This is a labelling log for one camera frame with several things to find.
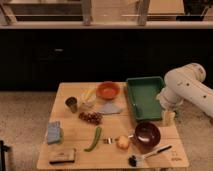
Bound clear plastic container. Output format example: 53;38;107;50
80;95;96;109

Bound dark maroon bowl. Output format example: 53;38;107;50
134;122;161;148

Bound dark metal cup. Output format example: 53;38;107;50
65;97;78;113

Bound orange bowl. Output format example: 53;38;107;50
96;81;120;100

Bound brown wooden block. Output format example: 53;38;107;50
49;148;76;164

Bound green cucumber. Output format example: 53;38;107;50
84;127;102;152

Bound green plastic tray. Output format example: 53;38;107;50
126;76;165;121

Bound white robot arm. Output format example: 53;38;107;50
157;63;213;125

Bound small metal fork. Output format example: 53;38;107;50
103;138;118;144

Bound bunch of red grapes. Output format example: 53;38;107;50
79;112;102;125

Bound yellow onion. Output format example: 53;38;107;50
117;136;130;150

